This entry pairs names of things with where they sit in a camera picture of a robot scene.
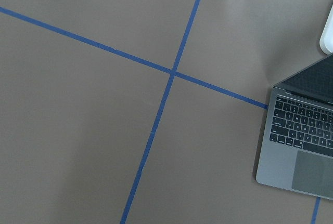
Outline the grey laptop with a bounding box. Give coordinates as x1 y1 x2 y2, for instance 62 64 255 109
255 56 332 199

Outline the white desk lamp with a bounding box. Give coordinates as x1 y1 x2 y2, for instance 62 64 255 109
319 8 333 55

